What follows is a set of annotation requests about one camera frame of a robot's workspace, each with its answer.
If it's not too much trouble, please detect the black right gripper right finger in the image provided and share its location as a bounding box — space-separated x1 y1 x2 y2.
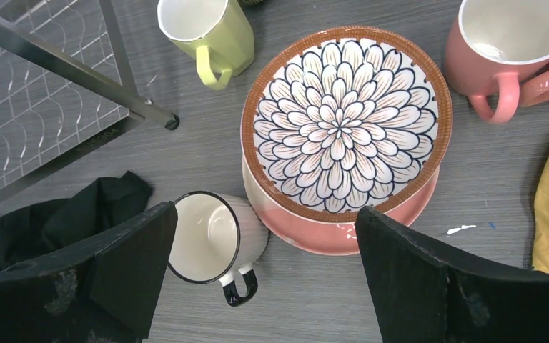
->
355 207 549 342

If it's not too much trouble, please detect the pink and cream plate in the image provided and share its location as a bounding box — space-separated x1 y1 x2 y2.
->
242 159 440 256

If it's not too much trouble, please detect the metal dish rack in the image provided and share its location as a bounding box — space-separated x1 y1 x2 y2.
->
0 1 179 203

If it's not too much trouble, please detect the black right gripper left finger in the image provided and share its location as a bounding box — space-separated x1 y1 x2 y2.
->
0 202 177 342

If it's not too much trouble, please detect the flower pattern brown-rim plate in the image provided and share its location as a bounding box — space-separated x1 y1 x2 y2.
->
240 26 452 223

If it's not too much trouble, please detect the light green mug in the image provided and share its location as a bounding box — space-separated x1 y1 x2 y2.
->
157 0 254 90

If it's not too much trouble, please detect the black cloth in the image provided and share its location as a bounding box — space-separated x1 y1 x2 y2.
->
0 171 153 271

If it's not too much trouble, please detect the white ribbed mug black handle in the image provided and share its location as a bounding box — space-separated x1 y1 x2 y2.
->
168 191 269 307

